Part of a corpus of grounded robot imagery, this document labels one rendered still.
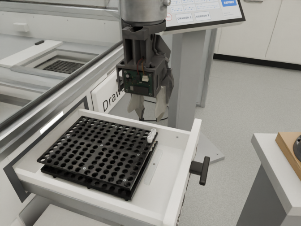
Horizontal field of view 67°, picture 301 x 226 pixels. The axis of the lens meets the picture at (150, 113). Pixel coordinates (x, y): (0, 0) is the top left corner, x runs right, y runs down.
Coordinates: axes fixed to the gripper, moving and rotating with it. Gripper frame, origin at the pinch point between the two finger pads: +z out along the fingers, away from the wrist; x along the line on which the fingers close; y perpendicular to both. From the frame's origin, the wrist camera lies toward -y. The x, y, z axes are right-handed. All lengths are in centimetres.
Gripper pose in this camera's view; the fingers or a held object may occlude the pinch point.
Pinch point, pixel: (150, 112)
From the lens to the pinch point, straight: 50.4
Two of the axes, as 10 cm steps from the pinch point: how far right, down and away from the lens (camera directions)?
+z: 0.1, 8.2, 5.7
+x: 9.4, 1.8, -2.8
